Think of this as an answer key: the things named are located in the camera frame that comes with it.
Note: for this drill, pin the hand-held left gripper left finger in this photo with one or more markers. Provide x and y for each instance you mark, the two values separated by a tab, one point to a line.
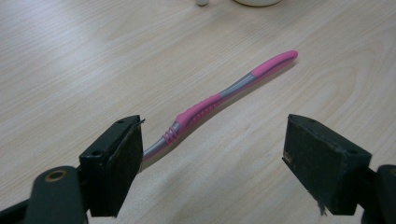
120	168

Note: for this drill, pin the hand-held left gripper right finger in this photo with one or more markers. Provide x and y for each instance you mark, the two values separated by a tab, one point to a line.
323	165

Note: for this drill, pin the pink and grey toothbrush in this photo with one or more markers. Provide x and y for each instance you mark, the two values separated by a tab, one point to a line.
214	104

